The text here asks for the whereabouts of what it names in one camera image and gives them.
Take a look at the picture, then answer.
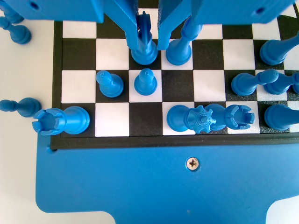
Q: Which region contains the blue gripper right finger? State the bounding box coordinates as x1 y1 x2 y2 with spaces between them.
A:
157 0 193 50

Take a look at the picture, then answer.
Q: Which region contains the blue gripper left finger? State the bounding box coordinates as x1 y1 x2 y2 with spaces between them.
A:
104 0 139 50

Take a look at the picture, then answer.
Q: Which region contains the blue queen chess piece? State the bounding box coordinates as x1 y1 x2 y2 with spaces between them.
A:
166 104 217 135

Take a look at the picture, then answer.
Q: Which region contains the group of blue chess pieces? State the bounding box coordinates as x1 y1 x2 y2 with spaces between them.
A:
35 134 299 224

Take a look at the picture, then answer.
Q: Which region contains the black and white chessboard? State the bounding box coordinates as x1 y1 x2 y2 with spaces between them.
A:
50 0 299 151

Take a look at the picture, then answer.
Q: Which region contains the silver base plate screw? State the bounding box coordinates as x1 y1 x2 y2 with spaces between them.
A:
185 156 200 171

